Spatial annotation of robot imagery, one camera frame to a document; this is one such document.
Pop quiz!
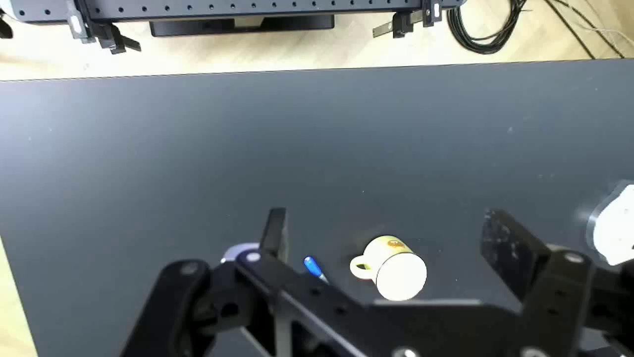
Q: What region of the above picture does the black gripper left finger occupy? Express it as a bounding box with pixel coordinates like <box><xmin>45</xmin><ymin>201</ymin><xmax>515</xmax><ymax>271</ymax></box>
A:
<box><xmin>259</xmin><ymin>209</ymin><xmax>287</xmax><ymax>263</ymax></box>

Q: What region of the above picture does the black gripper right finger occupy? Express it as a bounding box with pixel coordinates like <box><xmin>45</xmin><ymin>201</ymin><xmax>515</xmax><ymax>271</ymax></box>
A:
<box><xmin>479</xmin><ymin>211</ymin><xmax>550</xmax><ymax>310</ymax></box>

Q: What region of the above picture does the blue marker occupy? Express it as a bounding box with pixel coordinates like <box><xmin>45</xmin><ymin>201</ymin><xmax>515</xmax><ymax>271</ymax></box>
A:
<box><xmin>303</xmin><ymin>257</ymin><xmax>328</xmax><ymax>284</ymax></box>

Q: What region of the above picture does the yellow and white mug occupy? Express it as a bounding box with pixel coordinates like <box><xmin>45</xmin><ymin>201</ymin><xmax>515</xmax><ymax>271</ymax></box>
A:
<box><xmin>348</xmin><ymin>235</ymin><xmax>427</xmax><ymax>302</ymax></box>

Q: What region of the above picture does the black perforated metal plate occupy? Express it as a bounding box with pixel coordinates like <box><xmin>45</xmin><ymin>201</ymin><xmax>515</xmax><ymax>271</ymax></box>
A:
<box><xmin>7</xmin><ymin>0</ymin><xmax>463</xmax><ymax>27</ymax></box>

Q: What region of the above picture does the black cable bundle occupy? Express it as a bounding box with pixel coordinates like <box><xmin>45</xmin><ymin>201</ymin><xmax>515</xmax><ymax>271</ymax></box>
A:
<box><xmin>445</xmin><ymin>0</ymin><xmax>531</xmax><ymax>56</ymax></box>

